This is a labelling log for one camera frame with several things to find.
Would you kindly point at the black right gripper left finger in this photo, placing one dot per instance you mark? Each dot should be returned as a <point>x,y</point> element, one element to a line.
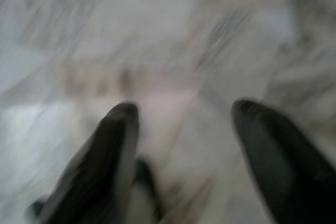
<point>105,161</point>

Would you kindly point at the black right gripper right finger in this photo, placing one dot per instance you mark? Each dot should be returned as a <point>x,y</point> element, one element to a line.
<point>283,171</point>

